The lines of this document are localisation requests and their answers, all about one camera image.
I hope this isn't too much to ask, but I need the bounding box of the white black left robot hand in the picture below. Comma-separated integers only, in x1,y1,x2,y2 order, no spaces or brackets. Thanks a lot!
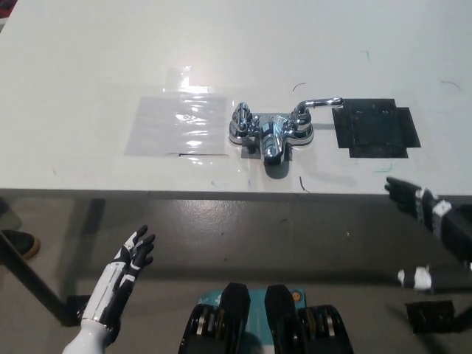
80,223,156,333

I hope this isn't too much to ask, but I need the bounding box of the black table leg with foot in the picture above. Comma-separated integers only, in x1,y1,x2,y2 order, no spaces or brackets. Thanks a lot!
0,232,93,327
404,300,472,335

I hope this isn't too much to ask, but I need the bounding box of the chrome two-handle faucet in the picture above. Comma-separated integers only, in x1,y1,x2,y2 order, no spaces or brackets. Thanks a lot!
227,96,344,167

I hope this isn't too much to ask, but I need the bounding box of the red black object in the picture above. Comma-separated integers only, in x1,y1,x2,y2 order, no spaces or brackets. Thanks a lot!
0,0,15,27

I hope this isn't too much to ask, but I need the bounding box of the clear plastic sheet patch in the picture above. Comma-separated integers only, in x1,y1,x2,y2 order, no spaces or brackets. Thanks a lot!
125,95,229,156

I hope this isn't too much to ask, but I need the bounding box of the black shoe tan sole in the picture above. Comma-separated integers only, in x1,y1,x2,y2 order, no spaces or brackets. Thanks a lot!
0,228,41,261

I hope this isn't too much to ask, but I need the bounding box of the black tape patch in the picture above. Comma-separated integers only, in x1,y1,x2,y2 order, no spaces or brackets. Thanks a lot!
330,97,421,159

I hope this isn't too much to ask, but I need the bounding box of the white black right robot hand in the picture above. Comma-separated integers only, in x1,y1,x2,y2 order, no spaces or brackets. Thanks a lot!
383,176,472,294

